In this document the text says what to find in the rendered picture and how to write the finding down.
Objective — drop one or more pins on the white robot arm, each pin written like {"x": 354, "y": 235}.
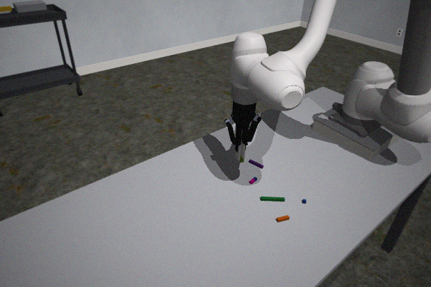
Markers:
{"x": 276, "y": 81}

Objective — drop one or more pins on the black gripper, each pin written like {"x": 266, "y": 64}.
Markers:
{"x": 242, "y": 115}

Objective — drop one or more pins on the orange rod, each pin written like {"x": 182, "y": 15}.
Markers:
{"x": 283, "y": 218}

